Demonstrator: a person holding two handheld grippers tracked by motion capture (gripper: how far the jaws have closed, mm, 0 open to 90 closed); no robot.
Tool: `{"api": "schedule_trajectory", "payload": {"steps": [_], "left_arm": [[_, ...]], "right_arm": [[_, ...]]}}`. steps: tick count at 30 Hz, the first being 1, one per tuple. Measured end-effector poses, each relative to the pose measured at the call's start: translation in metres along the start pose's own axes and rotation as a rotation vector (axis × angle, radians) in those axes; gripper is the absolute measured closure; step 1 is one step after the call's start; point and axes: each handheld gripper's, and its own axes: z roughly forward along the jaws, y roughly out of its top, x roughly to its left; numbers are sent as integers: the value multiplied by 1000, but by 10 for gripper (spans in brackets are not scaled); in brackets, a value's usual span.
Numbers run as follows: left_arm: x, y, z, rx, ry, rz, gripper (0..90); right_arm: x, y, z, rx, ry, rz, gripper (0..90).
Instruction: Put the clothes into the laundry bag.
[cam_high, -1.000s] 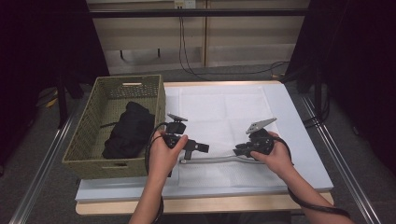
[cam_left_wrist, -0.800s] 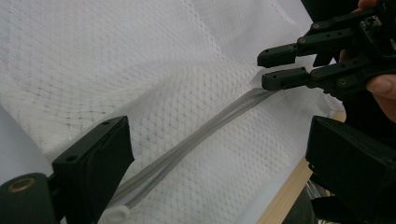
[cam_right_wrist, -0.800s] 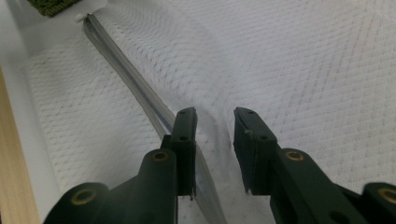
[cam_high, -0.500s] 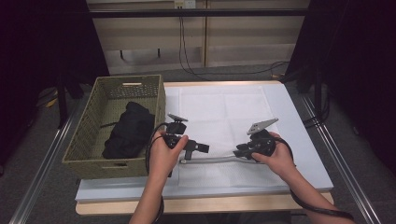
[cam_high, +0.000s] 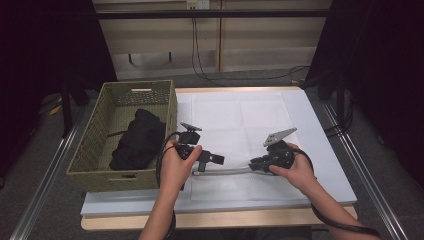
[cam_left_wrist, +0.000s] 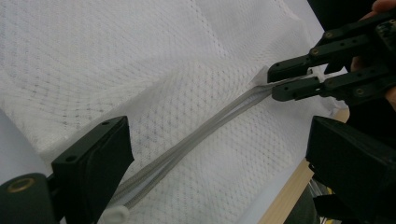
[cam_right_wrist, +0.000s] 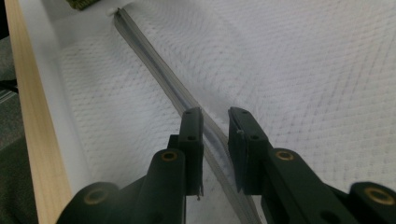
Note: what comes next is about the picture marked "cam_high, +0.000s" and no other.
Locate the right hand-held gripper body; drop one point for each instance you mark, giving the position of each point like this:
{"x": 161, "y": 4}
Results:
{"x": 280, "y": 155}

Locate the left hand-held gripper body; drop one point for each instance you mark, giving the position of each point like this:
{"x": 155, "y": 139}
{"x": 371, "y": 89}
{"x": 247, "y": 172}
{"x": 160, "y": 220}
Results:
{"x": 188, "y": 140}

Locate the white cloth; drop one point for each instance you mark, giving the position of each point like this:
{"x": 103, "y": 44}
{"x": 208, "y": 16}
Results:
{"x": 246, "y": 116}

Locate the black garment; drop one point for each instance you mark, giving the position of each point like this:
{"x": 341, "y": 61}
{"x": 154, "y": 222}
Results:
{"x": 140, "y": 143}

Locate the olive woven basket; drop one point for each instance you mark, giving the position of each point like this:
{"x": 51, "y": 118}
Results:
{"x": 86, "y": 176}

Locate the person's right hand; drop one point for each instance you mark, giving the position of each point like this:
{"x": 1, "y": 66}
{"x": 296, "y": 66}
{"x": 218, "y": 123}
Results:
{"x": 300, "y": 170}

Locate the person's left hand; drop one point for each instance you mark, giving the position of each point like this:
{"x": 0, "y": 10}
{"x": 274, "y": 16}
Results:
{"x": 175, "y": 171}

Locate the black metal stand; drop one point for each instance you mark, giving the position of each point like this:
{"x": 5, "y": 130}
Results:
{"x": 340, "y": 103}
{"x": 66, "y": 110}

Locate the white foam board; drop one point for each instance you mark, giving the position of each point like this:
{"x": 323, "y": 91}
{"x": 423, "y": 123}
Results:
{"x": 133, "y": 203}

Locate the black horizontal bar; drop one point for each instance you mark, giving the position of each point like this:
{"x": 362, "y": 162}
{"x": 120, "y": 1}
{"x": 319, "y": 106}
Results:
{"x": 166, "y": 14}

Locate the white power outlet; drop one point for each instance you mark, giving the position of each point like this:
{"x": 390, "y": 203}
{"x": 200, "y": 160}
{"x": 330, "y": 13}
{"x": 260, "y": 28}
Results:
{"x": 198, "y": 4}

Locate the yellow floor item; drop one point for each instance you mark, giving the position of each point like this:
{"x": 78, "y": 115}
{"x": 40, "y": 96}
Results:
{"x": 55, "y": 108}

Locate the black curtain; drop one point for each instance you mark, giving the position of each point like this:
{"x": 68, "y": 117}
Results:
{"x": 386, "y": 66}
{"x": 40, "y": 50}

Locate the black wall bracket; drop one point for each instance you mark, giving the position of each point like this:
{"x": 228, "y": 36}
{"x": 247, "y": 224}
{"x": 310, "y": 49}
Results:
{"x": 130, "y": 58}
{"x": 170, "y": 56}

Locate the metal floor rail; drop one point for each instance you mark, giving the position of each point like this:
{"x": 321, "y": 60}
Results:
{"x": 370, "y": 180}
{"x": 43, "y": 186}

